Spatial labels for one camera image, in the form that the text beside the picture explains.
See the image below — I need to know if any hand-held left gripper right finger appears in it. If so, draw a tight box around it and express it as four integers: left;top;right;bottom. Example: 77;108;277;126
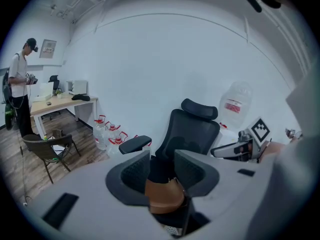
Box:
173;148;276;240

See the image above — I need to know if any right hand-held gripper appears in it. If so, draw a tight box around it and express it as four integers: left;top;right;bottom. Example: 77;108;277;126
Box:
210;117;273;164

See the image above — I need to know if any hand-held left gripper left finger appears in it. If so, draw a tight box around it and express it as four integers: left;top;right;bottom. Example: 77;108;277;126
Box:
24;150;174;240

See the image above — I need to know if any black mesh office chair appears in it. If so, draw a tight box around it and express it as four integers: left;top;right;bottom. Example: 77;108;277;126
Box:
118;98;221;238

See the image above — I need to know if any brown leather bag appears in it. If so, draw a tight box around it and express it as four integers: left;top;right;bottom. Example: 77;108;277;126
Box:
144;176;187;215

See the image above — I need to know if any person's right forearm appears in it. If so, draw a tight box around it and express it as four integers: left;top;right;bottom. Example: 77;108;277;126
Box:
258;140;292;164

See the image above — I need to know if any brown wicker chair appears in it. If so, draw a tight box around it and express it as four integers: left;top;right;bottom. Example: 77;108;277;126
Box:
22;133;82;185

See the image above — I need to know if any small black office chair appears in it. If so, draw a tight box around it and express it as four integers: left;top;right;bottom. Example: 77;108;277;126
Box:
40;74;62;121

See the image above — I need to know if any white paper sheet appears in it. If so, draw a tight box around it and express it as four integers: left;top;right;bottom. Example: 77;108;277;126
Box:
51;144;66;157

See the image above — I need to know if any large clear water jug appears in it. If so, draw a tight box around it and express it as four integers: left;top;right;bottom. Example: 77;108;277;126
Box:
218;80;254;129

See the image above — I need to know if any person's white shirt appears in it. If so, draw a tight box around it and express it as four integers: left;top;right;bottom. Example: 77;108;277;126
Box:
244;58;320;240

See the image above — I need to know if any light wooden desk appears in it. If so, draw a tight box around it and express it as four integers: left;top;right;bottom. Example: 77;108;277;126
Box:
29;93;99;138

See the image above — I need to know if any black cloth bundle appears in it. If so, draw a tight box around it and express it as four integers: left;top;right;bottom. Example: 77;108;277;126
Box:
71;93;91;102

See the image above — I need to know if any white microwave oven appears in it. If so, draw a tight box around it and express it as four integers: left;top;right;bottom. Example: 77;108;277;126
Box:
65;79;89;96

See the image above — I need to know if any white cardboard box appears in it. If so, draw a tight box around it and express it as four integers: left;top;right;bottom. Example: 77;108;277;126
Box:
31;82;55;103

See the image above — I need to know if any green scooter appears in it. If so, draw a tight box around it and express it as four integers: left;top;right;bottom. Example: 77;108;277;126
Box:
4;100;19;131

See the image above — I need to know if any thin floor cable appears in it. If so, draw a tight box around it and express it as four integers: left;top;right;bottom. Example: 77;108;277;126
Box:
16;128;34;208

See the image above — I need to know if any grey wall panel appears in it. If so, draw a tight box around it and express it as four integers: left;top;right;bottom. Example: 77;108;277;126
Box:
38;38;58;60

